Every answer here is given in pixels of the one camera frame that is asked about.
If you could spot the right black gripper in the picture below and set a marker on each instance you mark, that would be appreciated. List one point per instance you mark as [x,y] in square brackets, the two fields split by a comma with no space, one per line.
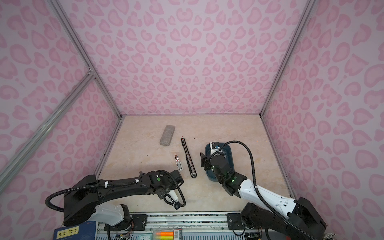
[205,161]

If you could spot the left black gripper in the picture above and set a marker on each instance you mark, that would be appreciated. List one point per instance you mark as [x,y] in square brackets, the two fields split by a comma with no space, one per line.
[177,186]

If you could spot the black stapler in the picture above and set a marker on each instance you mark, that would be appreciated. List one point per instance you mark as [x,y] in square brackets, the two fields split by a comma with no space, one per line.
[190,163]

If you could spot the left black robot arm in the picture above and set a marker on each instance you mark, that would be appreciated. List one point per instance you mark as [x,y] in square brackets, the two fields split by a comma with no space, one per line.
[88,200]

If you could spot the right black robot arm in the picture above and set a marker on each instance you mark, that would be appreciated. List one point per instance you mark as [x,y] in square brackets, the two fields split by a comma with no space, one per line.
[297,219]

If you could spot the teal plastic tray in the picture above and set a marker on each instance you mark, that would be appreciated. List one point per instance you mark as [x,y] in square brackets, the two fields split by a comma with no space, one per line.
[224,154]

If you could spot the grey stone block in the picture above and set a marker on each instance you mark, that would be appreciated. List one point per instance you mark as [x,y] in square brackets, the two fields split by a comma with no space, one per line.
[167,135]

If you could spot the orange highlighter box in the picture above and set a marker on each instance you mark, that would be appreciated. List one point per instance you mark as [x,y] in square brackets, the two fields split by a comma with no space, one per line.
[168,235]

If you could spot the blue book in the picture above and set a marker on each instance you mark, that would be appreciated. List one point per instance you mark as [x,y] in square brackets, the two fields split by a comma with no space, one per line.
[84,231]

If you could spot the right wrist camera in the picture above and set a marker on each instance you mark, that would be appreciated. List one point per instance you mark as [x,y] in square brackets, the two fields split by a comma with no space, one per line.
[215,146]

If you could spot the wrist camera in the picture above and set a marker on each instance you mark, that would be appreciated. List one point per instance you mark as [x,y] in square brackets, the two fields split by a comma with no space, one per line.
[175,203]
[215,146]

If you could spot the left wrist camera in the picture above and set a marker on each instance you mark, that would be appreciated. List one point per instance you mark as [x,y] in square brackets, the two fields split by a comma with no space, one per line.
[175,203]

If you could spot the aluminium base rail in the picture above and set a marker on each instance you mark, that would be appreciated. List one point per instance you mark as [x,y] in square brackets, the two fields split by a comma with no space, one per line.
[193,226]

